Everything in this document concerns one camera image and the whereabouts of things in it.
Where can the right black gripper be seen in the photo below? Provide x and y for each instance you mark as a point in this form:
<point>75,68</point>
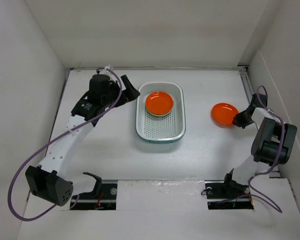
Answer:
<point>240,122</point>

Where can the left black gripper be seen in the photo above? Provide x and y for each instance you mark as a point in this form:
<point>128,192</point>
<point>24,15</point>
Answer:
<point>128,95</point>

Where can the orange plate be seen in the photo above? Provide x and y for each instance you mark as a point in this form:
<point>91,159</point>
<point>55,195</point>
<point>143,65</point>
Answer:
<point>223,114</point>
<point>159,102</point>

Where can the green plate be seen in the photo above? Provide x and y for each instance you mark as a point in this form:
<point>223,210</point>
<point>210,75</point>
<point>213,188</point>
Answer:
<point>159,115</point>

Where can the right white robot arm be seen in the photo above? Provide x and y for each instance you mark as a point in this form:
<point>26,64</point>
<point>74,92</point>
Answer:
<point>271,146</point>

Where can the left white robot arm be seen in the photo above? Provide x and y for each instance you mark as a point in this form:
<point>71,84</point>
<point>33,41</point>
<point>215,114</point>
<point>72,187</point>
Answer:
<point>48,179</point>

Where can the white perforated plastic bin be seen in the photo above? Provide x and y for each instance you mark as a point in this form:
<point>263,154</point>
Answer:
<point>165,129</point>

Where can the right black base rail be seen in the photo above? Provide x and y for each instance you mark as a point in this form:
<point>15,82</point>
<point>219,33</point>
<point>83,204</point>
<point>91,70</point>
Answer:
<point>220,196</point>

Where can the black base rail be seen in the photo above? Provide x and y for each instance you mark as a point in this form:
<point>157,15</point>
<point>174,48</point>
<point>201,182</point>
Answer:
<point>106,200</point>
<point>220,196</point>

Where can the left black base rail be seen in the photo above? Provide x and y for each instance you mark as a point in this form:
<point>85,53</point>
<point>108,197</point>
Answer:
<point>106,200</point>

